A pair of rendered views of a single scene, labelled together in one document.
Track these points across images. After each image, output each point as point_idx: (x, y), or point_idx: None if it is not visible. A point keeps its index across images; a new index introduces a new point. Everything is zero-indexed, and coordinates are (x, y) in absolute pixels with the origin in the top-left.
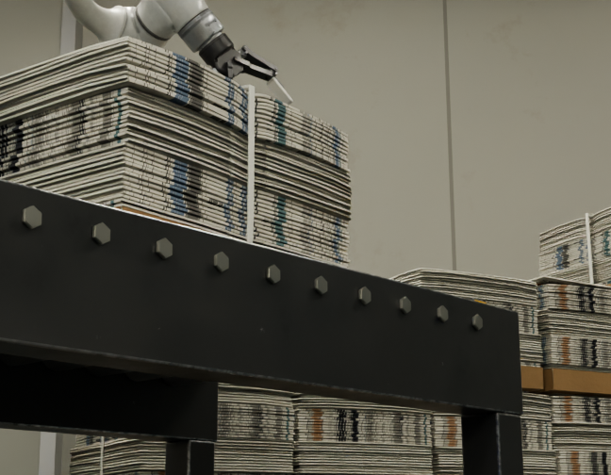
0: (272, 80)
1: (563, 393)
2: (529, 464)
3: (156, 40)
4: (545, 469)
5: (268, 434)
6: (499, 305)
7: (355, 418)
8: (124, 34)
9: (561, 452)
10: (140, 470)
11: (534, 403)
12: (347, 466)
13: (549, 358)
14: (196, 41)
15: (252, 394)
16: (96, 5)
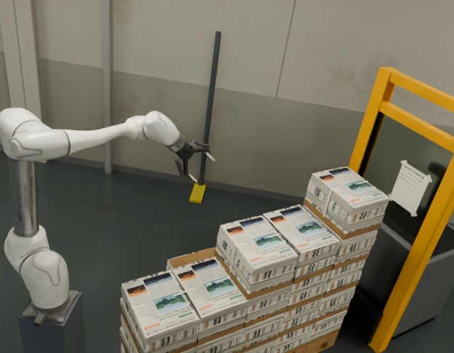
0: (207, 153)
1: None
2: (278, 305)
3: None
4: (284, 304)
5: (188, 335)
6: (281, 267)
7: (220, 318)
8: (137, 139)
9: (291, 298)
10: None
11: (285, 289)
12: (215, 330)
13: (295, 275)
14: (172, 150)
15: (184, 328)
16: (123, 129)
